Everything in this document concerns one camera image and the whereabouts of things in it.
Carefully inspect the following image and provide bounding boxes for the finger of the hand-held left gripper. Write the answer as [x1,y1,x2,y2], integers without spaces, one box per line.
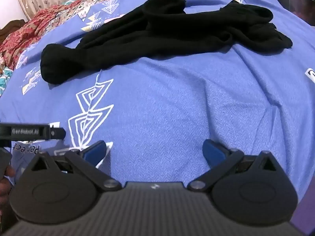
[49,125,66,140]

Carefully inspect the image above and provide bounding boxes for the dark table with teal rim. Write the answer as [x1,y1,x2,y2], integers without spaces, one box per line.
[264,0,315,26]

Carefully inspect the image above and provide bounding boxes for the teal patterned cloth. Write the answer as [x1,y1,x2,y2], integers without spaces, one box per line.
[0,60,14,97]

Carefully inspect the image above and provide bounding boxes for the person's left hand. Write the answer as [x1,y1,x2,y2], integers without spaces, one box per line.
[0,165,16,210]

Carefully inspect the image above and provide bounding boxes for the red patterned patchwork blanket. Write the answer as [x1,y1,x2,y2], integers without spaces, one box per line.
[0,0,178,70]

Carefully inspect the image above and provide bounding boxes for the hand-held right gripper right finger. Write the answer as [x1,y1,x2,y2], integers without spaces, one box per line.
[187,139,284,191]

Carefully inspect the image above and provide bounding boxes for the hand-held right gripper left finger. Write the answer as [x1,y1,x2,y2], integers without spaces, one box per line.
[25,140,122,192]

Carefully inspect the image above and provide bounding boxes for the blue printed bedsheet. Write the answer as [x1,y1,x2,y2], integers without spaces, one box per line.
[0,0,315,197]

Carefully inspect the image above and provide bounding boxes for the black pants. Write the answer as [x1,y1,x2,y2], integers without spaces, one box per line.
[40,0,293,84]

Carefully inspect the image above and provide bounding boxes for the dark wooden headboard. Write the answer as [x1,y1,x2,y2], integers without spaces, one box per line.
[0,20,26,46]

